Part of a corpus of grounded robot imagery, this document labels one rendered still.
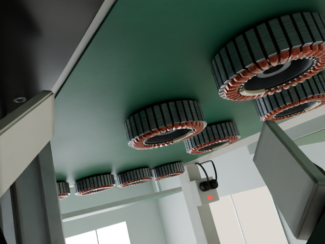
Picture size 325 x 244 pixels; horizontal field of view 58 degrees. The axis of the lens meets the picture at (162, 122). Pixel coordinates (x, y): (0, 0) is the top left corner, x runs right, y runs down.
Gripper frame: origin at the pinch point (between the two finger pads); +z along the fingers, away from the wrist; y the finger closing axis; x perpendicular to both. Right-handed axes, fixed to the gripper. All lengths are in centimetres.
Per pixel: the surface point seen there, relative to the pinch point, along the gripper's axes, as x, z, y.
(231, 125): -12.4, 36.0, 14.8
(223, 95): -0.5, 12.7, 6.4
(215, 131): -13.3, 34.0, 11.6
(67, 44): 4.2, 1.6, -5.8
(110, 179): -39, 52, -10
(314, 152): -165, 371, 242
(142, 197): -207, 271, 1
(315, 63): 4.1, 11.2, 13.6
